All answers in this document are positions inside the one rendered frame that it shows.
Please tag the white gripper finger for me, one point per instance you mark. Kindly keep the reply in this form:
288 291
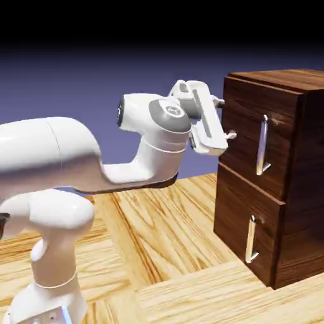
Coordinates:
218 101
229 135

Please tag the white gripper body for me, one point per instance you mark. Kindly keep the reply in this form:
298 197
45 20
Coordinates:
207 119

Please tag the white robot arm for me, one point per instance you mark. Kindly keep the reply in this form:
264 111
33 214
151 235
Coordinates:
76 149

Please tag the large dark wood cabinet door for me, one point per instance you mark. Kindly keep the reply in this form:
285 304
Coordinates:
243 141

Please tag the dark wood cabinet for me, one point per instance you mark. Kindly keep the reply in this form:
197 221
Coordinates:
291 177

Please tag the small dark wood cabinet door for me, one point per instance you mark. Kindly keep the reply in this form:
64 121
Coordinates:
238 222

